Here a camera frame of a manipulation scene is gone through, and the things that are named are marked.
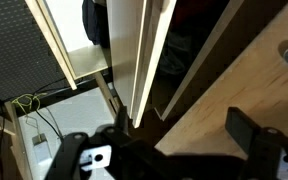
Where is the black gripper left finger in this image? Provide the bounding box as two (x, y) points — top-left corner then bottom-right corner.
(44, 106), (129, 180)

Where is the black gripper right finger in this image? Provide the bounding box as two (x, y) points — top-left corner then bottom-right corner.
(225, 107), (282, 180)

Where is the wooden drawer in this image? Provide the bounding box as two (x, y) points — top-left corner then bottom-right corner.
(24, 0), (110, 90)
(105, 0), (245, 129)

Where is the white power adapter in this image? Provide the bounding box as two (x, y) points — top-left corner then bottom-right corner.
(32, 134), (52, 165)

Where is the wooden bed frame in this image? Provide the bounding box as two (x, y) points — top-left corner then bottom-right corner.
(156, 3), (288, 157)

